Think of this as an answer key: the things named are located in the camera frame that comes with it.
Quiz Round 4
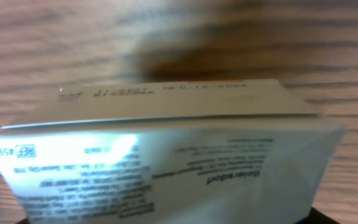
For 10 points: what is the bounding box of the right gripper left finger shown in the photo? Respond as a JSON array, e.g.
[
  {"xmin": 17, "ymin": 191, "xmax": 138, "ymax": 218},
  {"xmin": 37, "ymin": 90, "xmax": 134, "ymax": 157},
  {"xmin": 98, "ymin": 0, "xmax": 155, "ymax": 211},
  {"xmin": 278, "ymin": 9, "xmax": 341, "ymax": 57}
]
[{"xmin": 16, "ymin": 219, "xmax": 30, "ymax": 224}]

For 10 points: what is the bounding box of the white medicine box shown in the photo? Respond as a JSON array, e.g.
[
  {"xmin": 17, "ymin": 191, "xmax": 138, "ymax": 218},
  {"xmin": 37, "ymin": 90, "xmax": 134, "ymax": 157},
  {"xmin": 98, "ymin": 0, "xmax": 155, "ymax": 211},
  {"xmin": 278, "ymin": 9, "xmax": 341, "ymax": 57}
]
[{"xmin": 0, "ymin": 80, "xmax": 344, "ymax": 223}]

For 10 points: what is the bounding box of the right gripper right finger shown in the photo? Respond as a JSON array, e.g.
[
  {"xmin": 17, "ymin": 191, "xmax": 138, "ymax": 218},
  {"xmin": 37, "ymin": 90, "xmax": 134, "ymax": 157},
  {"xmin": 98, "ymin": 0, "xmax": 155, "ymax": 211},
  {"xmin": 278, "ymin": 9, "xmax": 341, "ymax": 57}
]
[{"xmin": 295, "ymin": 207, "xmax": 339, "ymax": 224}]

